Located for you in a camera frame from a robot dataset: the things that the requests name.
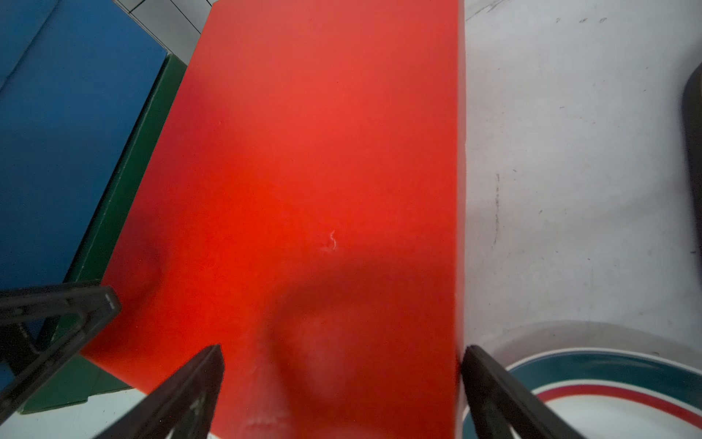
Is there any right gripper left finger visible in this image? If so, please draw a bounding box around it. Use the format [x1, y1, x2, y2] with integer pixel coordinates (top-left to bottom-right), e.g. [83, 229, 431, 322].
[98, 345, 225, 438]

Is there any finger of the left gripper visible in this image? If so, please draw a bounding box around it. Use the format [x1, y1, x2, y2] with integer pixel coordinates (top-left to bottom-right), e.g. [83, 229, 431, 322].
[1, 282, 122, 409]

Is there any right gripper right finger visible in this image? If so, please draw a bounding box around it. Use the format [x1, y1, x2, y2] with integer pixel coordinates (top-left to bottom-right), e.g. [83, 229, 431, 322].
[462, 345, 581, 439]

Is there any green shoebox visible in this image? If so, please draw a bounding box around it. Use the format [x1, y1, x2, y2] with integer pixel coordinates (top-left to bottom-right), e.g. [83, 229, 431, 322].
[18, 55, 186, 414]

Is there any red shoebox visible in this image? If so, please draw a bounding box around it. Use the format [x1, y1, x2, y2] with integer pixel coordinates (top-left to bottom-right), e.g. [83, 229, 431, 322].
[84, 1, 464, 438]

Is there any blue shoebox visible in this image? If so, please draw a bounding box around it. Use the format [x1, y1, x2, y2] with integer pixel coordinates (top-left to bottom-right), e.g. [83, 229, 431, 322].
[1, 1, 166, 289]

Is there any white plate striped rim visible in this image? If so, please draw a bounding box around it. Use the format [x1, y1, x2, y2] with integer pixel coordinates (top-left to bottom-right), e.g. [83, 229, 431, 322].
[460, 346, 702, 439]

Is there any metal wire cup stand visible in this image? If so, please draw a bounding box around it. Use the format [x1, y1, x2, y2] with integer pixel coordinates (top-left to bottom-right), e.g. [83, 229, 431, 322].
[681, 66, 701, 247]

